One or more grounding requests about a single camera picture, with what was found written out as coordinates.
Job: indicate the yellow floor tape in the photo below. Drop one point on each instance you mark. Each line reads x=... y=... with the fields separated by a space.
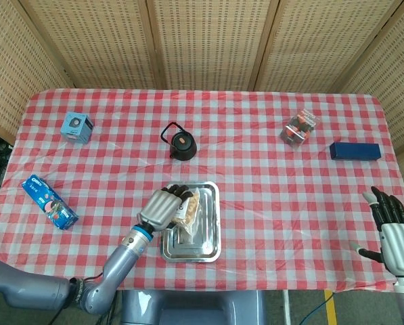
x=330 y=308

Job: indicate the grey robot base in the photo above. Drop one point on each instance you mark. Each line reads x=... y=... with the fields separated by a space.
x=193 y=307

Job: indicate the woven bamboo folding screen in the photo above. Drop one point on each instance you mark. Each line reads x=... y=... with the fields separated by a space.
x=201 y=44

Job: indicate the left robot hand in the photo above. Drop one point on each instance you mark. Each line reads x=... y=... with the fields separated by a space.
x=164 y=208

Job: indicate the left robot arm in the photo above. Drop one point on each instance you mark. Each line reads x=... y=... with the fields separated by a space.
x=69 y=281

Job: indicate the light blue cube box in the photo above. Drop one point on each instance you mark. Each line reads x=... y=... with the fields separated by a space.
x=76 y=128

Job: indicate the red white checkered tablecloth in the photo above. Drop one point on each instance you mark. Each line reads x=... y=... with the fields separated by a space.
x=256 y=203

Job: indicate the clear snack bag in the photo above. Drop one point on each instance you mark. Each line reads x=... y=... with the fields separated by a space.
x=188 y=214

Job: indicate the silver metal tray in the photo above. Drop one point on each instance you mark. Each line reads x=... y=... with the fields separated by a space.
x=201 y=230

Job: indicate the black cast iron teapot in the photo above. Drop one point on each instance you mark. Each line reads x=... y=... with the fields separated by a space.
x=181 y=144

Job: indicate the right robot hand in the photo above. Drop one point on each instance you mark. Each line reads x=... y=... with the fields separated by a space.
x=392 y=237

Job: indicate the blue Oreo cookie package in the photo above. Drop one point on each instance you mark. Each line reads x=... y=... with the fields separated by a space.
x=51 y=203

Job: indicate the dark blue long box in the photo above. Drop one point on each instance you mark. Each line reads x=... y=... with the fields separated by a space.
x=355 y=151

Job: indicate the clear box with red-black items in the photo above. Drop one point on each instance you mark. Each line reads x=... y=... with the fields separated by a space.
x=299 y=130

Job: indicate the white table leg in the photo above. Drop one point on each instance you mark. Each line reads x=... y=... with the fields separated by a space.
x=286 y=307

